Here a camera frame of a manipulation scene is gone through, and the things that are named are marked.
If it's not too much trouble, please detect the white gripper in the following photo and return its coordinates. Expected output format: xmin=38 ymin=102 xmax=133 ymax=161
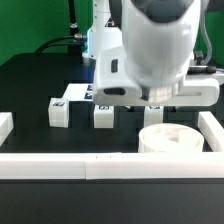
xmin=93 ymin=47 xmax=220 ymax=106

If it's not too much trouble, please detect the white round stool seat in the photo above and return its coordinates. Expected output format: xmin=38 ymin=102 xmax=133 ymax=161
xmin=138 ymin=123 xmax=204 ymax=153

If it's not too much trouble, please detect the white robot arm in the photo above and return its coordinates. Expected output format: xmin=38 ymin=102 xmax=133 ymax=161
xmin=83 ymin=0 xmax=221 ymax=106

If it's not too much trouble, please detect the white sheet with markers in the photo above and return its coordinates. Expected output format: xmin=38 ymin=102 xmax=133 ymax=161
xmin=63 ymin=84 xmax=93 ymax=102

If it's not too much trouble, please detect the white front fence bar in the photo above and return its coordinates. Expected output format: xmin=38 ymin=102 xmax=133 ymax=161
xmin=0 ymin=152 xmax=224 ymax=180

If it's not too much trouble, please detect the white fence bar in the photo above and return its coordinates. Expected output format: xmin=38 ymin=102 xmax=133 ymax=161
xmin=0 ymin=152 xmax=224 ymax=180
xmin=198 ymin=111 xmax=224 ymax=153
xmin=0 ymin=112 xmax=14 ymax=147

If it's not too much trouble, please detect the white right fence bar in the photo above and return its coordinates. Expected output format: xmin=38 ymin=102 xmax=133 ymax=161
xmin=198 ymin=111 xmax=224 ymax=153

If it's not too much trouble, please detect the white left fence bar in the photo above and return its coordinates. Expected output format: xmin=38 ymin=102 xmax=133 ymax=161
xmin=0 ymin=112 xmax=14 ymax=147

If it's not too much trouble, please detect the black cable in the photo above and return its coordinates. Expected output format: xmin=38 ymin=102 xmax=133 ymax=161
xmin=34 ymin=35 xmax=84 ymax=54

